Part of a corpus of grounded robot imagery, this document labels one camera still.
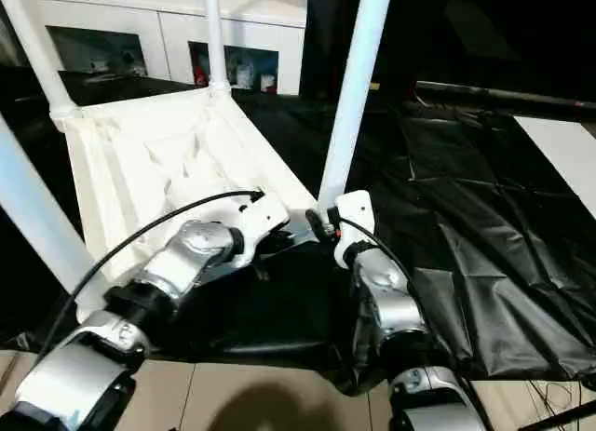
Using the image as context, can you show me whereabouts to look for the black work table frame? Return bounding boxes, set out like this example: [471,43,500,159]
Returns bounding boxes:
[521,405,596,431]

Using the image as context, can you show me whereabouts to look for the black shiny mat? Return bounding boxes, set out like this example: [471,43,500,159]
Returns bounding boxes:
[0,65,596,397]

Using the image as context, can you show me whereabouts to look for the white cabinet with glass doors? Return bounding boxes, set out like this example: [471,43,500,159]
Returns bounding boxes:
[18,0,308,96]

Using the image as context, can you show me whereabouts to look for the long dark tube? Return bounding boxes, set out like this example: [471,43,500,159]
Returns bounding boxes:
[414,80,596,114]

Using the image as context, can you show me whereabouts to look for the dark brown cabinet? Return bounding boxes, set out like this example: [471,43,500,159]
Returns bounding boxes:
[302,0,596,90]

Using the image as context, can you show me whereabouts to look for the white plastic table top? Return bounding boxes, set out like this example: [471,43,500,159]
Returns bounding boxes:
[50,87,322,320]

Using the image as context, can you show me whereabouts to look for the arm thick black cable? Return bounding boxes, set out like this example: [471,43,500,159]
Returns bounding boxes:
[337,221,490,431]
[34,187,266,357]

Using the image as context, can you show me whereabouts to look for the white flat item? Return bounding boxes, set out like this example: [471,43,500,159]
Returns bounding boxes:
[511,115,596,204]

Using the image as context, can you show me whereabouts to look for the right arm thick black cable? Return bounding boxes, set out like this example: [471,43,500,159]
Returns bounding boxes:
[337,221,490,431]

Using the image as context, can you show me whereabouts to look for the left arm thick black cable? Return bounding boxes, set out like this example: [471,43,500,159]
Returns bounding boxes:
[34,187,266,357]

